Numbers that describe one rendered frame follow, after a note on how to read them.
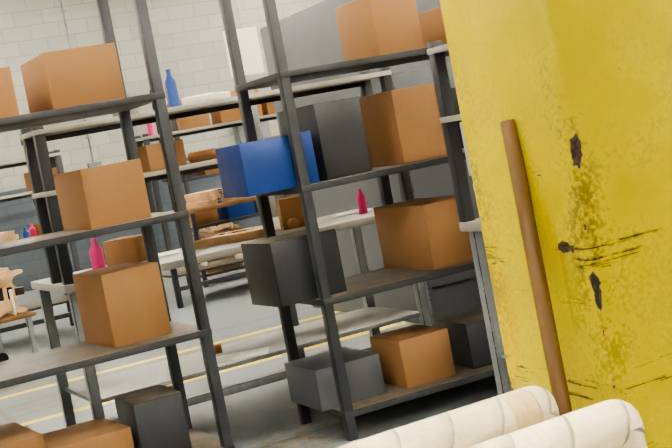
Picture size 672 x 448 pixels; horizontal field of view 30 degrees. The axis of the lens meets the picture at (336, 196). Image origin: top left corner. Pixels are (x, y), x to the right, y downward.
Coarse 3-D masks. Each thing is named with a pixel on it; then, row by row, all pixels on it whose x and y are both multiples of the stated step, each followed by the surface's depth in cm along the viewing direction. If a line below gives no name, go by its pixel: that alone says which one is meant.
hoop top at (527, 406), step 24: (480, 408) 79; (504, 408) 79; (528, 408) 79; (552, 408) 80; (384, 432) 76; (408, 432) 76; (432, 432) 76; (456, 432) 77; (480, 432) 77; (504, 432) 78
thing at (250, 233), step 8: (224, 232) 706; (232, 232) 698; (240, 232) 680; (248, 232) 674; (256, 232) 676; (200, 240) 679; (208, 240) 679; (216, 240) 680; (224, 240) 679; (232, 240) 676; (240, 240) 674; (200, 248) 679
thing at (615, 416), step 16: (608, 400) 74; (560, 416) 72; (576, 416) 72; (592, 416) 72; (608, 416) 72; (624, 416) 73; (512, 432) 71; (528, 432) 70; (544, 432) 71; (560, 432) 71; (576, 432) 71; (592, 432) 71; (608, 432) 72; (624, 432) 72
